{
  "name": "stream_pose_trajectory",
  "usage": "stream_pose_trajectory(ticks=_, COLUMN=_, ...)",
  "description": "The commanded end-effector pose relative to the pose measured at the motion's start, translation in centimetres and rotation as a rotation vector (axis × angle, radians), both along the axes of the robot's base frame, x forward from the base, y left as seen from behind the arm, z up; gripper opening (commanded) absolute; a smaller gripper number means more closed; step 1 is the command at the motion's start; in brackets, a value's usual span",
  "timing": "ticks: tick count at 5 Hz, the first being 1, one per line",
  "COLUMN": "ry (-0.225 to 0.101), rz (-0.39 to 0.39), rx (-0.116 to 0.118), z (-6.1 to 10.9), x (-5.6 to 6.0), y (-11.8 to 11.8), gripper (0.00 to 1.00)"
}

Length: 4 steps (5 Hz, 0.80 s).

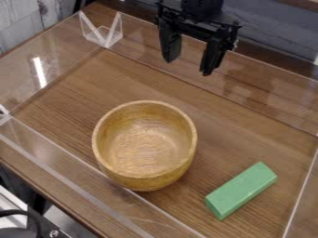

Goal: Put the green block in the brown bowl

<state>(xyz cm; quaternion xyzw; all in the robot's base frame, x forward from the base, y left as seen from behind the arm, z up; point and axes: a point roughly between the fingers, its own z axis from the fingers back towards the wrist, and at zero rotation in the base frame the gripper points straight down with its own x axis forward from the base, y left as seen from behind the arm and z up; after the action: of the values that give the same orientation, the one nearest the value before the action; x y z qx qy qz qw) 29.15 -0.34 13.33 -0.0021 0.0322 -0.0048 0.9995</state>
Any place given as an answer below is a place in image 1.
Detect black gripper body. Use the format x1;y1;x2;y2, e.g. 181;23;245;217
155;0;242;50

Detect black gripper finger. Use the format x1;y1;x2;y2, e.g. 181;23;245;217
201;37;225;76
159;19;182;63

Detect green rectangular block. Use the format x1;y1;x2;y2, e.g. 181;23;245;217
203;162;278;220

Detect brown wooden bowl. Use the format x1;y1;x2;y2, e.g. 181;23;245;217
93;100;198;192

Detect clear acrylic corner bracket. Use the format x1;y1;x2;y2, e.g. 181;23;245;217
79;11;123;48

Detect black cable lower left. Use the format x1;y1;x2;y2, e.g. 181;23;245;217
0;208;44;238

